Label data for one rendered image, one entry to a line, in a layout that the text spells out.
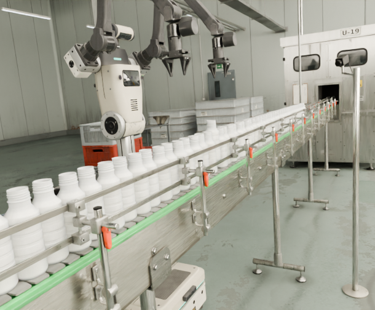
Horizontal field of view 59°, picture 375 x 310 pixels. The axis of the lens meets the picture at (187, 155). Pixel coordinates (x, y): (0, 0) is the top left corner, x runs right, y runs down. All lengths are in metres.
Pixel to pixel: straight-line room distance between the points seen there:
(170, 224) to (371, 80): 4.86
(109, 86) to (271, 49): 9.95
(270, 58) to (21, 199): 11.05
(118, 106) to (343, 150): 4.40
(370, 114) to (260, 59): 6.56
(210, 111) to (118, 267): 7.11
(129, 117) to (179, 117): 6.51
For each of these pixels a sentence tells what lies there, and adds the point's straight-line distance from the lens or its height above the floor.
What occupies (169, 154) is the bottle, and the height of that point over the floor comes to 1.13.
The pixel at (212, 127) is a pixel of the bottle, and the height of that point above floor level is 1.18.
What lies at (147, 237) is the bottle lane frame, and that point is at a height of 0.95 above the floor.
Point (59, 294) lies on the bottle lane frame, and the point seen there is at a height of 0.96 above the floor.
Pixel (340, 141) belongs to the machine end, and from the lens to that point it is 5.67.
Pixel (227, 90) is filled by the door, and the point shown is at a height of 1.43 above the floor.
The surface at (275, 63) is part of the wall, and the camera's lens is 11.46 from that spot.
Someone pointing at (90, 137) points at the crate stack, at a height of 0.97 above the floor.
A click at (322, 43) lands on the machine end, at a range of 5.67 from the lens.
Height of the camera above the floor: 1.30
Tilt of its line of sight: 10 degrees down
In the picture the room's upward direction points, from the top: 5 degrees counter-clockwise
